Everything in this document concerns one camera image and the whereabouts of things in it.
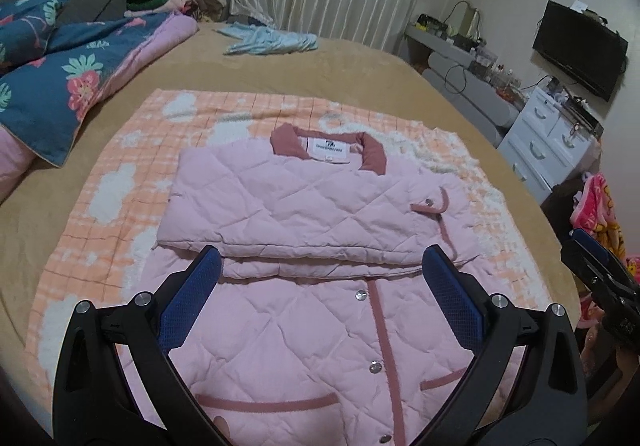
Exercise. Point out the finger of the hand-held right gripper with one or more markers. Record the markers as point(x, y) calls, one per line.
point(592, 258)

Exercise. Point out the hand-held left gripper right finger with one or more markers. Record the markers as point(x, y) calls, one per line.
point(452, 301)

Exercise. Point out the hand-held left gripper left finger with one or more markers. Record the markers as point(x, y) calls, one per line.
point(190, 301)

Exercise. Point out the pink quilted jacket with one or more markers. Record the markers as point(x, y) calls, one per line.
point(310, 326)

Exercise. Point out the person's right hand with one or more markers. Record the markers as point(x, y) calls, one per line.
point(594, 351)

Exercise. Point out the pink printed towel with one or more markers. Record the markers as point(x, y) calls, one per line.
point(600, 216)

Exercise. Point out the white drawer cabinet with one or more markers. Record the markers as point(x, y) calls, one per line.
point(540, 146)

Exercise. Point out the orange checked blanket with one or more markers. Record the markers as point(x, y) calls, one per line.
point(120, 176)

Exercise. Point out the grey desk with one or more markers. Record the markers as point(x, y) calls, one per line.
point(480, 96)

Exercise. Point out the black television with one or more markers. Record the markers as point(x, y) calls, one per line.
point(580, 46)

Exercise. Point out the cluster of small desk bottles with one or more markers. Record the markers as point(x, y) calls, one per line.
point(480, 61)

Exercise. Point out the brown bed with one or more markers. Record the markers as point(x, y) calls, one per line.
point(350, 71)

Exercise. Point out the blue floral quilt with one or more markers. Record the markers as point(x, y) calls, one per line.
point(75, 76)

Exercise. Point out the light blue garment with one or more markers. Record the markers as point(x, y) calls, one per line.
point(270, 40)

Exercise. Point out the blue floral pillow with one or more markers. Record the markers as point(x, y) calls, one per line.
point(27, 21)

